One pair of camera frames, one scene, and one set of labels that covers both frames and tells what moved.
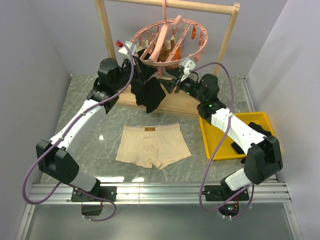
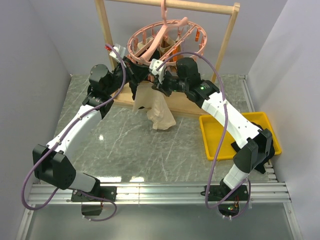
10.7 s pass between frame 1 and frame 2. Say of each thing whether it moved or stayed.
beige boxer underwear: moved
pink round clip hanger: stayed
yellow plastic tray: stayed
